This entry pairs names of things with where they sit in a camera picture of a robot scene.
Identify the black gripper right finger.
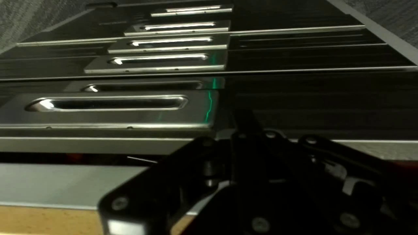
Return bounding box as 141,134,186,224
251,109,418,235

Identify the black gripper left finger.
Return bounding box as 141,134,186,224
98,109,255,235

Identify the wide steel tool drawer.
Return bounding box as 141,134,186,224
0,89,418,155

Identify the steel tool cabinet wooden top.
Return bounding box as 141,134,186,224
0,0,418,235

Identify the dark cabinet drawer steel handle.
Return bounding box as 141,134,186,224
86,2,350,22
0,71,418,96
56,18,372,40
0,45,416,82
17,32,386,57

